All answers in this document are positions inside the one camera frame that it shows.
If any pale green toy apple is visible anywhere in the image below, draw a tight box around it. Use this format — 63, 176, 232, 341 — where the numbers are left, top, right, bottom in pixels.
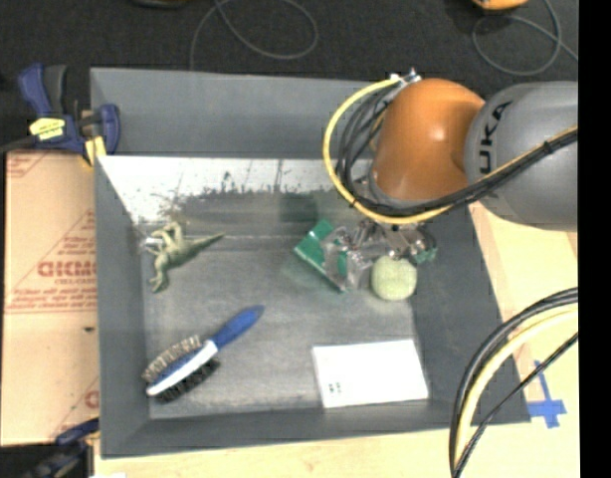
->
369, 255, 418, 302

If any white flat box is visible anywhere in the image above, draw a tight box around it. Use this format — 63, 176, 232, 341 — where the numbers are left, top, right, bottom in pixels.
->
310, 339, 430, 410

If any grey metal bin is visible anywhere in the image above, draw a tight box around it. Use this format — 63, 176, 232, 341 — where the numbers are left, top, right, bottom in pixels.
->
89, 66, 531, 458

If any green toy dinosaur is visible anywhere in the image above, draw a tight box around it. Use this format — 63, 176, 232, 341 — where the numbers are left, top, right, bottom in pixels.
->
143, 220, 226, 294

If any blue and white brush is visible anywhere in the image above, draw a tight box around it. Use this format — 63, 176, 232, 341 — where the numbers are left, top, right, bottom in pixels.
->
140, 304, 266, 402

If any brown cardboard board, red print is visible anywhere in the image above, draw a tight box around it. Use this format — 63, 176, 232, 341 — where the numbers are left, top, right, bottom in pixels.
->
0, 149, 102, 447

